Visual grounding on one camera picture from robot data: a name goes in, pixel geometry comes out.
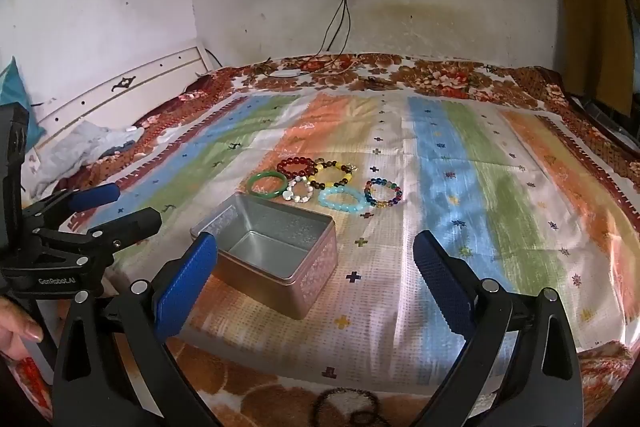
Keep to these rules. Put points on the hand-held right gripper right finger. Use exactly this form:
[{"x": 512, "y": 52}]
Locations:
[{"x": 440, "y": 287}]

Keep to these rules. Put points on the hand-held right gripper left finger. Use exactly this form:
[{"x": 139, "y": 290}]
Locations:
[{"x": 186, "y": 287}]

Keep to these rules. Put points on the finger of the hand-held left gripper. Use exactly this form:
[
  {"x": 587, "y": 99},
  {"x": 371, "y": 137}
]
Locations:
[
  {"x": 135, "y": 222},
  {"x": 95, "y": 197}
]

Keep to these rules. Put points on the green jade bangle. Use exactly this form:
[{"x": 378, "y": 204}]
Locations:
[{"x": 252, "y": 183}]

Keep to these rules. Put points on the silver metal tin box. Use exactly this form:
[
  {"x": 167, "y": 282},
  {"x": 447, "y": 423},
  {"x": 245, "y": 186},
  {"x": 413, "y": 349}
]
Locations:
[{"x": 310, "y": 277}]

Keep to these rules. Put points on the person's left hand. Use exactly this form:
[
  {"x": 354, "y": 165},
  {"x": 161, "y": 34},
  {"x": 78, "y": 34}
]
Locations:
[{"x": 15, "y": 332}]

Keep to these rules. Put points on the crumpled grey cloth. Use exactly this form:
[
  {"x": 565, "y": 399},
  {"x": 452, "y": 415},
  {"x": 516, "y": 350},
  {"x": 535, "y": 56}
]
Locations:
[{"x": 75, "y": 152}]

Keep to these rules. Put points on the striped pastel mat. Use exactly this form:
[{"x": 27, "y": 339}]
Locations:
[{"x": 450, "y": 157}]

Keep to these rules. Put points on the white bed headboard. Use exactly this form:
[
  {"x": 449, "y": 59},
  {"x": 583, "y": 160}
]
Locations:
[{"x": 150, "y": 77}]

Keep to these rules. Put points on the teal pillow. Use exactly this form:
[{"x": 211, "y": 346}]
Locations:
[{"x": 15, "y": 87}]

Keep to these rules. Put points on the flat white device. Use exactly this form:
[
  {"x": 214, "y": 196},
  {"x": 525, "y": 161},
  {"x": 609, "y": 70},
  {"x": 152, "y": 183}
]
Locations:
[{"x": 286, "y": 73}]

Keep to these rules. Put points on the dark furniture edge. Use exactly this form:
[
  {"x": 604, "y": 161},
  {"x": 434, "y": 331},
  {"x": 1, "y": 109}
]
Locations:
[{"x": 605, "y": 112}]

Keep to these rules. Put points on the hanging yellow cloth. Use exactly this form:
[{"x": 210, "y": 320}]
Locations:
[{"x": 590, "y": 7}]

